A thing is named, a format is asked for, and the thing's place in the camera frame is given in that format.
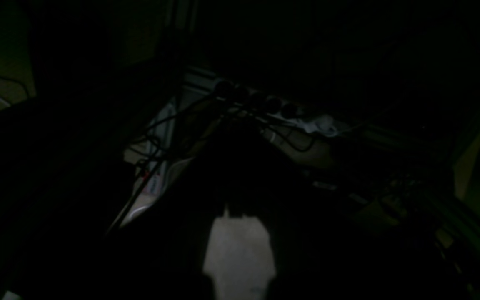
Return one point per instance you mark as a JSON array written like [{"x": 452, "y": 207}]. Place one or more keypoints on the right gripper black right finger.
[{"x": 391, "y": 229}]

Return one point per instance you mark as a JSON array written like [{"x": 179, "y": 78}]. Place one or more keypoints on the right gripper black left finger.
[{"x": 59, "y": 163}]

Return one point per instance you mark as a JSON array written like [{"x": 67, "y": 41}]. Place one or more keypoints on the white power strip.
[{"x": 270, "y": 108}]

